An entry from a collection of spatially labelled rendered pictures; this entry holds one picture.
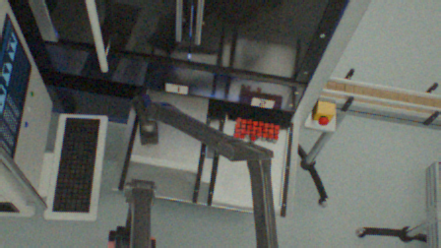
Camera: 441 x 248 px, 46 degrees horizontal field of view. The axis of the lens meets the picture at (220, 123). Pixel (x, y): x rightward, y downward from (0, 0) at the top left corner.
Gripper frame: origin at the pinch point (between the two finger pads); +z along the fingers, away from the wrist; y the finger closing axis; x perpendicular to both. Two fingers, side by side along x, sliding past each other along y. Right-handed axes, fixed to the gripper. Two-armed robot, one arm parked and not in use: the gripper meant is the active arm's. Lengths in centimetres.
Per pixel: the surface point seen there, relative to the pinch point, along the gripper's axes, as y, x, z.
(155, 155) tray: -4.9, -1.9, 4.4
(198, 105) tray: 15.8, -21.3, 4.3
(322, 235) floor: -26, -92, 91
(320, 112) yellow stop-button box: 2, -67, -11
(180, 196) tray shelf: -22.2, -10.4, 4.4
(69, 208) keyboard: -21.2, 31.8, 10.4
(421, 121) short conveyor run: 0, -115, 1
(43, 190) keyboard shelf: -12.3, 41.9, 13.3
